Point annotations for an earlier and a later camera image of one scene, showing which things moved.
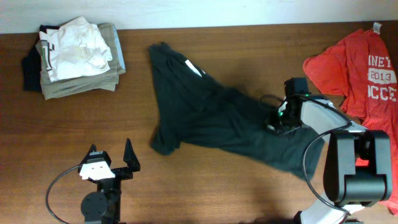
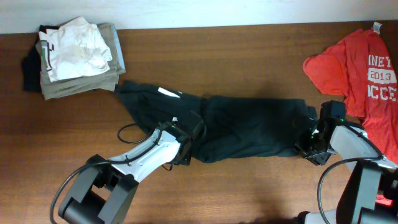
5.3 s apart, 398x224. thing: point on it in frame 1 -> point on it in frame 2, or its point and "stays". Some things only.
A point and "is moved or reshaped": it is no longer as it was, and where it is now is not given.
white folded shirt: [74, 49] stays
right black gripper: [270, 126] -> [318, 158]
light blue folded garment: [120, 47] stays
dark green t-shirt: [188, 106] is moved or reshaped
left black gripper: [132, 163] -> [186, 157]
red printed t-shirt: [359, 66] stays
